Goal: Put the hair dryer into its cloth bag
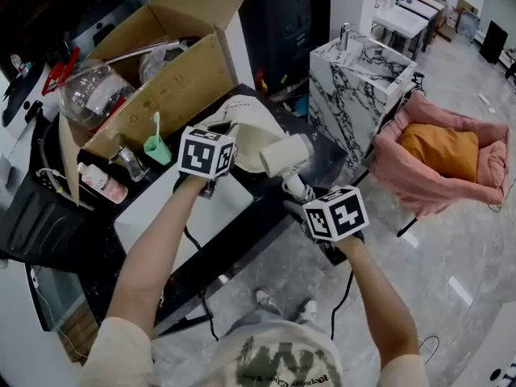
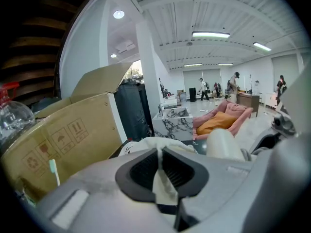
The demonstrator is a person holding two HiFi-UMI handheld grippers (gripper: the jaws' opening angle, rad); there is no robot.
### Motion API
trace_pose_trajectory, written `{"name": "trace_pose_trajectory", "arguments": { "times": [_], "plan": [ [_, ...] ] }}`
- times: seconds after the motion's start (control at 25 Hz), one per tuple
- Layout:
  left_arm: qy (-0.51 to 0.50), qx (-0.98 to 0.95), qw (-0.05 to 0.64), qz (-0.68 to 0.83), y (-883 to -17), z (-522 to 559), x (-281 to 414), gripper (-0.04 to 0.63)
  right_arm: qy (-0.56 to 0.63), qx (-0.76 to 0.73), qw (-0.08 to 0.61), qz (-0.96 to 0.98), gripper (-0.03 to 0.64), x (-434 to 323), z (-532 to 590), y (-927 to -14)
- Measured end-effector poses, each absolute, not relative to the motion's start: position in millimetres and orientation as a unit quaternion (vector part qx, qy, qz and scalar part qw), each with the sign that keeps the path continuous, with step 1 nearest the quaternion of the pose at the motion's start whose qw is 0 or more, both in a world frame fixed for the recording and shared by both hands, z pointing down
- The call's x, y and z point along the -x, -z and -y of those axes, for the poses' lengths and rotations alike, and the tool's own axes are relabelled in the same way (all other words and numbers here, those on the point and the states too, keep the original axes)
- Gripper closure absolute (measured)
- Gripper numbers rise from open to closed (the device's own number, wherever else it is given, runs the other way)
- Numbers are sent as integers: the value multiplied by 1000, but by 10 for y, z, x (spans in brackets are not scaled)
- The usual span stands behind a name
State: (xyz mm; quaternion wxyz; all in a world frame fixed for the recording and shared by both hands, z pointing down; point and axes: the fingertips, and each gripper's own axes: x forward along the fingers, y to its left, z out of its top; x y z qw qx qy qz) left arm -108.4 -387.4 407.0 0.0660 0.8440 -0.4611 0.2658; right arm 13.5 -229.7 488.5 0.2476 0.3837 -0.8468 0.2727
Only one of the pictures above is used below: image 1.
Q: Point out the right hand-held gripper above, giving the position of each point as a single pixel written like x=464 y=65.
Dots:
x=338 y=216

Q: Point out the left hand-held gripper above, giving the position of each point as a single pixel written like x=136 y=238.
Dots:
x=201 y=151

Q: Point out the cream cloth bag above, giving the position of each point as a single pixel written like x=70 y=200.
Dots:
x=254 y=123

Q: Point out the person's right forearm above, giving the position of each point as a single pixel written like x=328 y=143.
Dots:
x=379 y=305

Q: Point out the person's left forearm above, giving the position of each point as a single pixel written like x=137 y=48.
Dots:
x=149 y=256

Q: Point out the clear plastic bag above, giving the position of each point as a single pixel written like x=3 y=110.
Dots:
x=161 y=61

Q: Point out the green plastic cup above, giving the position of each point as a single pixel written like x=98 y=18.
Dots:
x=156 y=149

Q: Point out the green toothbrush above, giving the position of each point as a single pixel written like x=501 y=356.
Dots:
x=156 y=125

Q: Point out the brown cardboard box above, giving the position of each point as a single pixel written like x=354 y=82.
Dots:
x=185 y=79

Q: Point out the white sink basin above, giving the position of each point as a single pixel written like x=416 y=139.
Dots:
x=157 y=224

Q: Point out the person's right shoe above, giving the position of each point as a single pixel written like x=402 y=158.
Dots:
x=307 y=309

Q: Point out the person's shoe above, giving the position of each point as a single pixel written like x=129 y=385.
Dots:
x=266 y=300
x=307 y=309

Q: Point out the pink shower gel bottle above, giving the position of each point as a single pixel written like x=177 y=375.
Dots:
x=102 y=184

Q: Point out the marble pattern sink cabinet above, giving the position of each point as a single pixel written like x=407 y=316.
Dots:
x=346 y=107

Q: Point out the person's left shoe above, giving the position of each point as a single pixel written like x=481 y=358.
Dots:
x=266 y=300

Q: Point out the orange cushion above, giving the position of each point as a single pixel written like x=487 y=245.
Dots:
x=439 y=151

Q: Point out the metal tube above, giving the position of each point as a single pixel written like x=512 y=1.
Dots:
x=137 y=51

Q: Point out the person's grey trousers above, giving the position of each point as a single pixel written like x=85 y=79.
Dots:
x=258 y=321

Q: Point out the tall black cabinet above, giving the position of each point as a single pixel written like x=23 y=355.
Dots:
x=282 y=30

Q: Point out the person's printed white t-shirt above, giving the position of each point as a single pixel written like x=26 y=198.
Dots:
x=274 y=361

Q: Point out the black appliance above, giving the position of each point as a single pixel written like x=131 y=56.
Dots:
x=44 y=224

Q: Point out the chrome faucet on marble cabinet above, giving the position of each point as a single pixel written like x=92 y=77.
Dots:
x=345 y=36

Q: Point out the white and black device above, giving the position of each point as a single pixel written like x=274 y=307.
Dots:
x=24 y=95

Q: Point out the white table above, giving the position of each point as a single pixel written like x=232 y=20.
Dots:
x=421 y=8
x=399 y=24

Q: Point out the small clear drink bottle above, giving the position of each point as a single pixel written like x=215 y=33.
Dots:
x=17 y=63

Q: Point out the white cabinet with holes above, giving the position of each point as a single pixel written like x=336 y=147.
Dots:
x=500 y=357

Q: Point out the wooden boards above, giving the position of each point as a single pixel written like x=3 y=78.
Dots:
x=80 y=331

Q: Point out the black box speaker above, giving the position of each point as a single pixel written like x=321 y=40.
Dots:
x=493 y=40

